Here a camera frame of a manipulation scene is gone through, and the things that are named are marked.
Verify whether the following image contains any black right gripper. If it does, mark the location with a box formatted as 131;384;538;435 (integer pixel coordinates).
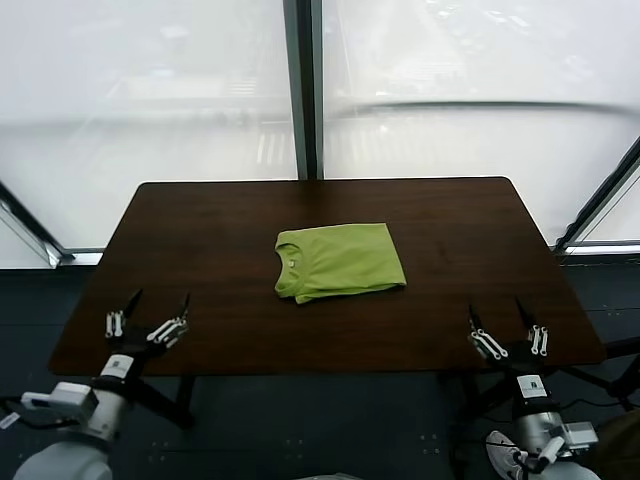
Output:
468;296;549;401

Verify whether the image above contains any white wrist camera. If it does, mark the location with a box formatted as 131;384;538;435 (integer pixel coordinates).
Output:
562;421;600;449
19;382;100;426

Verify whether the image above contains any black tagged camera cable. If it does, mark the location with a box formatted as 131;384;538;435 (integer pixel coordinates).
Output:
0;397;76;432

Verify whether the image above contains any grey robot torso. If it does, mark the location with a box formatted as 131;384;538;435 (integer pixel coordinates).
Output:
305;469;362;480

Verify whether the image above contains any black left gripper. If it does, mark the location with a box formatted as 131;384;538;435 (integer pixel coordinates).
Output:
104;288;192;384

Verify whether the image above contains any lime green t-shirt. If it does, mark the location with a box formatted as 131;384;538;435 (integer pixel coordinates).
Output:
273;223;407;305

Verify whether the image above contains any olive brown trouser leg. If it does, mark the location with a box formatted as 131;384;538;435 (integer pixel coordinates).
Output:
597;409;640;480

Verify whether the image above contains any grey slanted window frame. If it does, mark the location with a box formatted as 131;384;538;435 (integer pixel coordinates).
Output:
0;177;104;269
554;144;640;256

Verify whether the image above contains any dark grey window post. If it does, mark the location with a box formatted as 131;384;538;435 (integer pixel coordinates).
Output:
280;0;326;181

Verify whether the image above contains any black metal table leg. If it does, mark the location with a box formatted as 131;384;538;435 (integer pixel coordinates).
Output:
438;372;501;419
124;374;196;429

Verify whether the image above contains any white sneaker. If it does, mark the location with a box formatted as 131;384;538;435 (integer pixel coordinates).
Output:
485;428;526;480

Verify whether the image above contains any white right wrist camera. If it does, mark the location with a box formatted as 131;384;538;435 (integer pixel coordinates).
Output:
562;421;600;449

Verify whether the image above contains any black tripod stand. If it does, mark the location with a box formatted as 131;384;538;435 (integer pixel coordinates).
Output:
569;334;640;414

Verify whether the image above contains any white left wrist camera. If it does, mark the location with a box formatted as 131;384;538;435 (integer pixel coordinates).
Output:
19;382;100;426

